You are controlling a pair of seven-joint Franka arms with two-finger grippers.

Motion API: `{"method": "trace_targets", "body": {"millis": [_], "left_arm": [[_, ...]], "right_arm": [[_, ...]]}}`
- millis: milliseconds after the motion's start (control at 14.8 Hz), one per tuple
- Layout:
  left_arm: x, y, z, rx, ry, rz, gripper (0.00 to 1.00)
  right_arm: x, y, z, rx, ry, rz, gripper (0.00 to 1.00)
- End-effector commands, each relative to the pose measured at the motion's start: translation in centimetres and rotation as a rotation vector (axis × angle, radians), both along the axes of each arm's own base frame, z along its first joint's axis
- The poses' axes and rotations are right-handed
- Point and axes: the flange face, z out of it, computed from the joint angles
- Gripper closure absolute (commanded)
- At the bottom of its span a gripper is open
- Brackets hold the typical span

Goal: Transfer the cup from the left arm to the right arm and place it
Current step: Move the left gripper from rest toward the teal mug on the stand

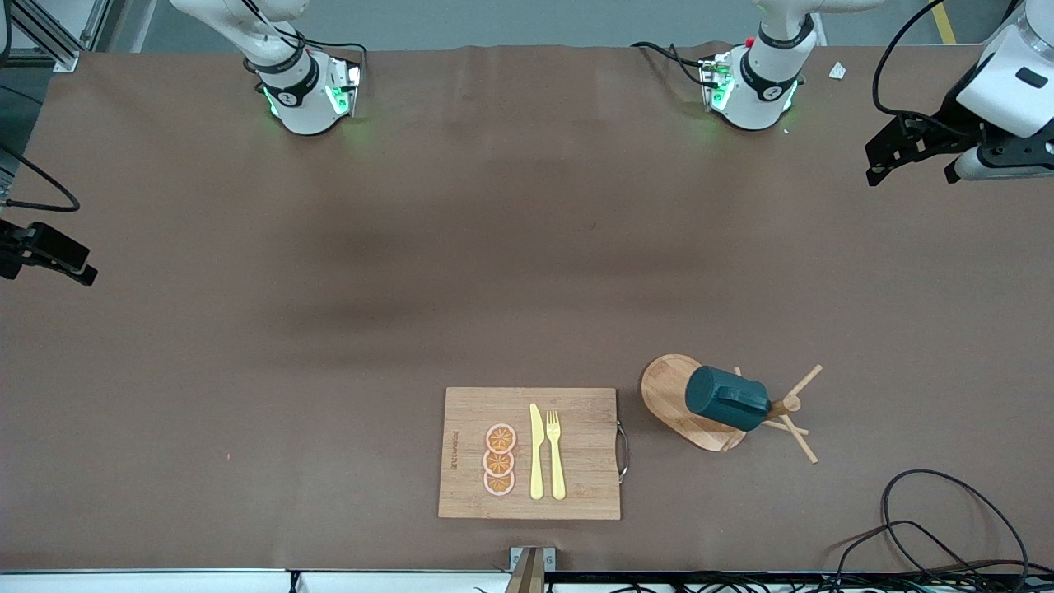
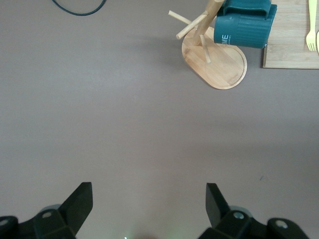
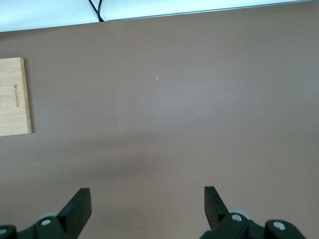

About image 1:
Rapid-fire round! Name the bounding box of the dark green cup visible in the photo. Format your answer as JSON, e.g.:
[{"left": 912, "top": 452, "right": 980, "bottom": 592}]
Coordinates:
[{"left": 685, "top": 365, "right": 772, "bottom": 433}]

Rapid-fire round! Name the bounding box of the wooden mug tree stand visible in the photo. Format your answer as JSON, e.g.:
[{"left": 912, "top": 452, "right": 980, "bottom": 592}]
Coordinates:
[{"left": 641, "top": 353, "right": 823, "bottom": 465}]

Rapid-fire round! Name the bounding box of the bamboo cutting board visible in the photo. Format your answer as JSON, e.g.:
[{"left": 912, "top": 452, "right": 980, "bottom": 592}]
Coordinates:
[{"left": 437, "top": 386, "right": 631, "bottom": 521}]

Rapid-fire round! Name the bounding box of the yellow plastic fork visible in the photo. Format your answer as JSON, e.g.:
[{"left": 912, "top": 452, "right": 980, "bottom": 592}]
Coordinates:
[{"left": 546, "top": 410, "right": 567, "bottom": 502}]

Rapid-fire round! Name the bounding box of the yellow plastic knife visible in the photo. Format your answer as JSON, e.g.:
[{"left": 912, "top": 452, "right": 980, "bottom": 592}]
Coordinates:
[{"left": 529, "top": 403, "right": 545, "bottom": 502}]

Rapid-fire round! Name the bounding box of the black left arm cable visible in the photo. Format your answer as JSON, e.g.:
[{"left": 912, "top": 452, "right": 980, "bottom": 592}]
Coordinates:
[{"left": 872, "top": 0, "right": 949, "bottom": 118}]

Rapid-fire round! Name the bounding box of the aluminium frame profile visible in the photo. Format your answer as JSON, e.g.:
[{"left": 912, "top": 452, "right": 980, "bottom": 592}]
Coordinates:
[{"left": 7, "top": 0, "right": 126, "bottom": 74}]

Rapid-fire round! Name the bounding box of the black left base cable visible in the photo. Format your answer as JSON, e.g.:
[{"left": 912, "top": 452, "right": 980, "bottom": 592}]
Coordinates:
[{"left": 631, "top": 40, "right": 719, "bottom": 88}]

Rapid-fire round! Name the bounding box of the black base cable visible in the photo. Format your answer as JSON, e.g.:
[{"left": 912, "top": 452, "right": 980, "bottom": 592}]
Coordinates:
[
  {"left": 298, "top": 36, "right": 370, "bottom": 65},
  {"left": 631, "top": 40, "right": 719, "bottom": 88}
]

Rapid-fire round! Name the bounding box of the white table edge rail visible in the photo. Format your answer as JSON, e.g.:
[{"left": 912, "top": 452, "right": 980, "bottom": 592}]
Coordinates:
[{"left": 0, "top": 568, "right": 513, "bottom": 593}]

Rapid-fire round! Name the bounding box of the black looped cable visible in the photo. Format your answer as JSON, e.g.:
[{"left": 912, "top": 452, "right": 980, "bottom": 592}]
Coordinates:
[
  {"left": 823, "top": 520, "right": 989, "bottom": 593},
  {"left": 880, "top": 469, "right": 1031, "bottom": 591}
]

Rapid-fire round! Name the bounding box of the black right base cable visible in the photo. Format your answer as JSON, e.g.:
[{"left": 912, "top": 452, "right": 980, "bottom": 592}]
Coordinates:
[{"left": 298, "top": 36, "right": 370, "bottom": 65}]

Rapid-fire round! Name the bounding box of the metal bracket with post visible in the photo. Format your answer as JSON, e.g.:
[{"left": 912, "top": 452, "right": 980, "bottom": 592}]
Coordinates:
[{"left": 504, "top": 546, "right": 557, "bottom": 593}]

